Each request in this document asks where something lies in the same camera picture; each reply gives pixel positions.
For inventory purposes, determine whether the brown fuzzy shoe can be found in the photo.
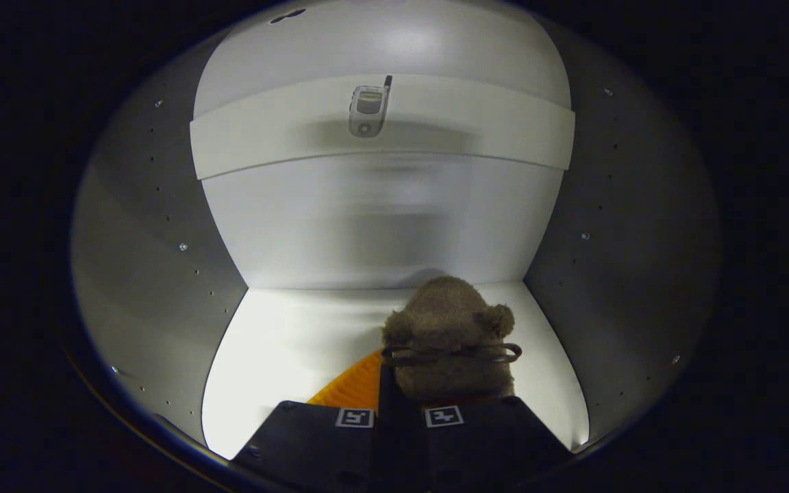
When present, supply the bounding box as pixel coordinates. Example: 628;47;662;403
381;275;523;406

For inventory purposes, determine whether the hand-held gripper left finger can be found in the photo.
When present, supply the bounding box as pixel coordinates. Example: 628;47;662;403
229;348;403;493

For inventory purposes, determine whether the dark grey shoe cabinet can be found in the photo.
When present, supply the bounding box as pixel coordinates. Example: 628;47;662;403
69;0;723;473

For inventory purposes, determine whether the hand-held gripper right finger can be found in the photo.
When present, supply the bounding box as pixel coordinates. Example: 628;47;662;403
405;394;575;492

